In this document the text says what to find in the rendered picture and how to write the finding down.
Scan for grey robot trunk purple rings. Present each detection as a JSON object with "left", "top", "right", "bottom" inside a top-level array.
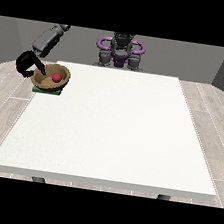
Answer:
[{"left": 91, "top": 29, "right": 150, "bottom": 74}]

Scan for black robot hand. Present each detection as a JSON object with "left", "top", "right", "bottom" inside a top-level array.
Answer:
[{"left": 13, "top": 48, "right": 50, "bottom": 81}]

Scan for green square pad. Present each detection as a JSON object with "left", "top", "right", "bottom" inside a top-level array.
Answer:
[{"left": 31, "top": 84, "right": 64, "bottom": 98}]

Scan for dark table leg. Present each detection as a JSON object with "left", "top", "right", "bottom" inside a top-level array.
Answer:
[
  {"left": 31, "top": 176, "right": 47, "bottom": 184},
  {"left": 156, "top": 193, "right": 172, "bottom": 202}
]

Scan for small red ball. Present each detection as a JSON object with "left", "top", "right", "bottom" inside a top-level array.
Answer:
[{"left": 51, "top": 71, "right": 63, "bottom": 84}]

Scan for brown wooden bowl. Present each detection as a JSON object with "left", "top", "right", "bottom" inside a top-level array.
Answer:
[{"left": 28, "top": 60, "right": 73, "bottom": 95}]

